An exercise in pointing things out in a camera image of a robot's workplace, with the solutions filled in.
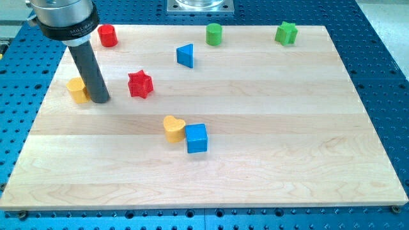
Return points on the light wooden board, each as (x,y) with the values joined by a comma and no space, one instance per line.
(286,127)

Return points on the blue triangle block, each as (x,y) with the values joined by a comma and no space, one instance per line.
(185,55)

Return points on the blue cube block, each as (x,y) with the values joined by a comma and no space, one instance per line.
(196,138)

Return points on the red cylinder block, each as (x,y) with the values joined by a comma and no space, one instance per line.
(107,34)

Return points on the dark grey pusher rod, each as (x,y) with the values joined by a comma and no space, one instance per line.
(87,65)

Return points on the green star block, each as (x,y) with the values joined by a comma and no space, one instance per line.
(286,33)

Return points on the yellow hexagon block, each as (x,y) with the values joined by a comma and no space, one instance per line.
(77,90)

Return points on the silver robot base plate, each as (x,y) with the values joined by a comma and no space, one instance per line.
(184,7)

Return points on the red star block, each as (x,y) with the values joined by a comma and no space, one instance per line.
(140,84)

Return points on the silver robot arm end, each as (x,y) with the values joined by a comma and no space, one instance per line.
(68,21)

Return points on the yellow heart block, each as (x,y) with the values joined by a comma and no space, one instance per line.
(174,129)

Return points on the green cylinder block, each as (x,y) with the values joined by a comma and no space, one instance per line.
(213,34)

